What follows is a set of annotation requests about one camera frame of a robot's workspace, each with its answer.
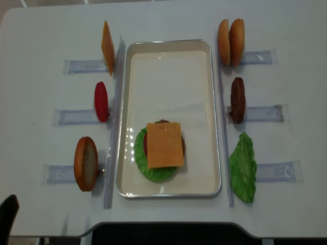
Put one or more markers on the sesame bun top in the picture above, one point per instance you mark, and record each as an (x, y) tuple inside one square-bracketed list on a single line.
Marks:
[(223, 42)]

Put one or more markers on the clear holder behind patty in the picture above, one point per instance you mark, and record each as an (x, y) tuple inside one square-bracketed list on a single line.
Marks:
[(261, 114)]

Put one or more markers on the orange cheese slice on stack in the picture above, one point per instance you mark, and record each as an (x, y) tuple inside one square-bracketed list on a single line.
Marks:
[(164, 145)]

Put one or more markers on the clear holder behind lettuce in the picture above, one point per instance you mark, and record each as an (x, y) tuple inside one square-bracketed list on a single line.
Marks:
[(279, 172)]

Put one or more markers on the standing brown meat patty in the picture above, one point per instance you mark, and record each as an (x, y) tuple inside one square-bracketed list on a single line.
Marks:
[(238, 102)]

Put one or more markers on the standing cut bun half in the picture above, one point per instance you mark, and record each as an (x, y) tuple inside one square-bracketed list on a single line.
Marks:
[(86, 163)]

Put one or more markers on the right long clear acrylic rail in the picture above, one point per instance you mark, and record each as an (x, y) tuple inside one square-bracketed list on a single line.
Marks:
[(231, 199)]

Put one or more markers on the clear holder behind tomato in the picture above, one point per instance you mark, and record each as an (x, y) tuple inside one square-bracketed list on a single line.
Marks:
[(76, 117)]

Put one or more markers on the clear holder behind bun tops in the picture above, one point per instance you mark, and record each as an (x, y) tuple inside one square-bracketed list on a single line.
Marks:
[(259, 57)]

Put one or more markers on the red tomato slice on stack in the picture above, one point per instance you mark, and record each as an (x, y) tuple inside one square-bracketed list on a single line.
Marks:
[(145, 144)]

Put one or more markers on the standing red tomato slice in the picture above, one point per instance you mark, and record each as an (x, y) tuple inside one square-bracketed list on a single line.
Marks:
[(101, 102)]

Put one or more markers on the long clear acrylic rail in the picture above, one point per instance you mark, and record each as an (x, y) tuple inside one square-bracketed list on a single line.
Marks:
[(231, 199), (115, 126)]

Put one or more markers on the green lettuce leaf on stack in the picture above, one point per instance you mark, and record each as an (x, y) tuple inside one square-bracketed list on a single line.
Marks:
[(156, 174)]

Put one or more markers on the left long clear acrylic rail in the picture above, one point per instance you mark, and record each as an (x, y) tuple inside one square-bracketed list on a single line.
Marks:
[(115, 126)]

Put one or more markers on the black chair back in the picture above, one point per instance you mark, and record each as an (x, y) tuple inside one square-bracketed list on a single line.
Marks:
[(8, 211)]

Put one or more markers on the standing green lettuce leaf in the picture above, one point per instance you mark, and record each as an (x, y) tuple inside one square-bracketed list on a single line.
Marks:
[(243, 169)]

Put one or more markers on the brown meat patty on stack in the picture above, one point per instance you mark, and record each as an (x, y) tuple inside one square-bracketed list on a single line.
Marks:
[(182, 139)]

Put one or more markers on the clear holder behind cheese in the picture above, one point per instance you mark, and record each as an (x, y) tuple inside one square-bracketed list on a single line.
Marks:
[(84, 67)]

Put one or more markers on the white rectangular metal tray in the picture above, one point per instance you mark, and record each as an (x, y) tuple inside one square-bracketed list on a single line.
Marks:
[(171, 80)]

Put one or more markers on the standing orange cheese slice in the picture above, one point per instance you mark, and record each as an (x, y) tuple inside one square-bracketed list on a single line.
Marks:
[(108, 48)]

